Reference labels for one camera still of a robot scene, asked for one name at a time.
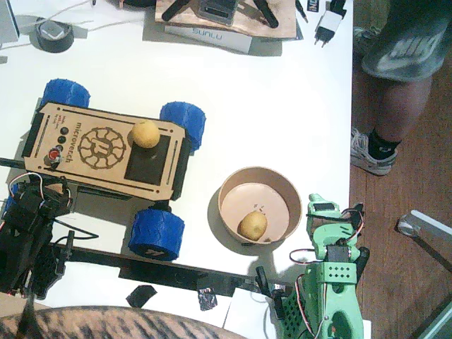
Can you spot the crumpled foil scrap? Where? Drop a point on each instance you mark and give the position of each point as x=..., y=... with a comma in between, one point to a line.
x=207, y=299

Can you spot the yellow ball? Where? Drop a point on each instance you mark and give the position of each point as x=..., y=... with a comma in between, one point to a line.
x=252, y=226
x=145, y=134

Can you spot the tan paper bowl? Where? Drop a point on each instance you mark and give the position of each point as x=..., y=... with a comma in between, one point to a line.
x=254, y=197

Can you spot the white paper sheet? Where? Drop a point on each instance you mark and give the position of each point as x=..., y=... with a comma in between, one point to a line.
x=247, y=314

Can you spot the clear plastic cube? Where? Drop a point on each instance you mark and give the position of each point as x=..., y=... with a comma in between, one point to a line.
x=53, y=31

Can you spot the white black power adapter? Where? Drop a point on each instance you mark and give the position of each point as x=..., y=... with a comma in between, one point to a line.
x=328, y=23

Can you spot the long black metal rail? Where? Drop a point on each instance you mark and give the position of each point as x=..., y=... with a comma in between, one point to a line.
x=159, y=270

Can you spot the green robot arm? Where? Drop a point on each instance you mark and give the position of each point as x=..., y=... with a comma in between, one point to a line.
x=339, y=300

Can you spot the grey white box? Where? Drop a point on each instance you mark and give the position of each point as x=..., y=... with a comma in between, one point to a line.
x=7, y=21

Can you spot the short black metal rail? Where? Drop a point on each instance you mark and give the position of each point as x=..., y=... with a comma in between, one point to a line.
x=12, y=162

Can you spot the person's head brown hair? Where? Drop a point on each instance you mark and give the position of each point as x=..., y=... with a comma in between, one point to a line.
x=106, y=325

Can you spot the white Sunlu box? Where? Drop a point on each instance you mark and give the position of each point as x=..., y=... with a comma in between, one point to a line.
x=212, y=37

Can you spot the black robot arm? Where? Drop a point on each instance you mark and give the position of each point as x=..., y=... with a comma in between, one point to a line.
x=21, y=254

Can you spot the black printed sticker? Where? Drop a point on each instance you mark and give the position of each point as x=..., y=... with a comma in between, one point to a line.
x=312, y=5

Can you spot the black pen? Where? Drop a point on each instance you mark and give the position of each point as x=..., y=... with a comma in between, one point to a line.
x=302, y=12

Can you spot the grey metal frame leg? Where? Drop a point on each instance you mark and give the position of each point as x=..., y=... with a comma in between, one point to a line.
x=423, y=226

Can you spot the black tripod leg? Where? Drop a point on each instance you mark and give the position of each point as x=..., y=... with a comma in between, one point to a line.
x=266, y=14
x=174, y=10

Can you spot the black tape piece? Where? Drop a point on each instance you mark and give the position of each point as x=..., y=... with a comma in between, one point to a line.
x=141, y=296

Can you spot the black clamp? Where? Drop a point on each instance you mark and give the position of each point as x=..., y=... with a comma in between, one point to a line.
x=263, y=279
x=65, y=254

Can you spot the black plug adapter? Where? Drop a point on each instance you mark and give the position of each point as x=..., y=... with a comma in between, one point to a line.
x=339, y=6

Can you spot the person in grey Nike shorts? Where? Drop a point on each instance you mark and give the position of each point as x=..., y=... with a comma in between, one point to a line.
x=399, y=49

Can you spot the grey metal bar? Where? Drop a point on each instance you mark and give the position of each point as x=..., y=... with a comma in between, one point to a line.
x=434, y=321

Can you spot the black tape roll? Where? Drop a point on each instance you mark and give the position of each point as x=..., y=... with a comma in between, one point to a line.
x=53, y=44

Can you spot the wooden-topped rover chassis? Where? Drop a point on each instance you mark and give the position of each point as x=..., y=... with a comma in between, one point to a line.
x=106, y=169

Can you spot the wooden board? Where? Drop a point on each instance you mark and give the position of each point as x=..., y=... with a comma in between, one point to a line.
x=247, y=21

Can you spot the grey black electronic device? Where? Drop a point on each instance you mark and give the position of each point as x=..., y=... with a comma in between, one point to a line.
x=217, y=10

